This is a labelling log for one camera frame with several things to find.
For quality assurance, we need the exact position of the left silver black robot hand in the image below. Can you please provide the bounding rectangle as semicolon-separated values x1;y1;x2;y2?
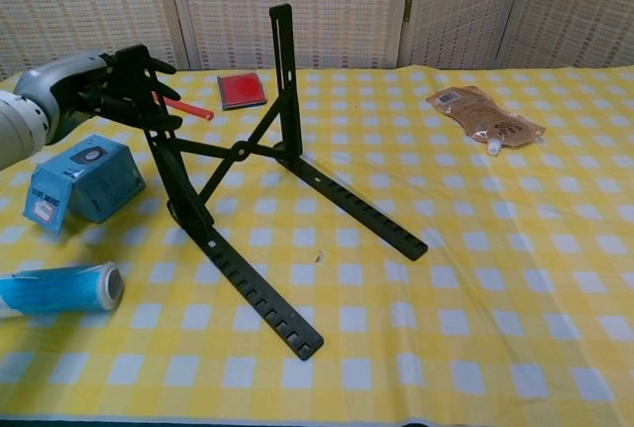
13;43;183;147

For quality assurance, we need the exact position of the black folding laptop stand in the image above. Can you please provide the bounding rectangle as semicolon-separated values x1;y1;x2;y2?
141;3;429;363

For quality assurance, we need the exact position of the woven folding screen panel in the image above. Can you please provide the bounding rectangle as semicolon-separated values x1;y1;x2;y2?
0;0;192;82
497;0;634;70
398;0;531;70
162;0;412;71

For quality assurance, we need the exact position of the blue cardboard box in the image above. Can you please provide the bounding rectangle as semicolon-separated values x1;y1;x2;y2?
23;133;147;237

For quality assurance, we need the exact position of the red pen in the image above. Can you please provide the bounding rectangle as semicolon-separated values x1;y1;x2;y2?
151;91;215;122

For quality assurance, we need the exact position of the red card wallet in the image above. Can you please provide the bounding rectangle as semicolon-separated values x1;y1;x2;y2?
216;71;269;112

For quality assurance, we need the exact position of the blue wrapped roll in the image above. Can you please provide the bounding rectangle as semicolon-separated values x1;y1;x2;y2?
0;261;125;319

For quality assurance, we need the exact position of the brown spout pouch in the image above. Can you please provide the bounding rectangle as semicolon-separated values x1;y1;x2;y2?
425;84;547;158

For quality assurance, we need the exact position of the yellow white checked tablecloth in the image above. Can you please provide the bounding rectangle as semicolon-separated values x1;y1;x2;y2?
0;65;634;426

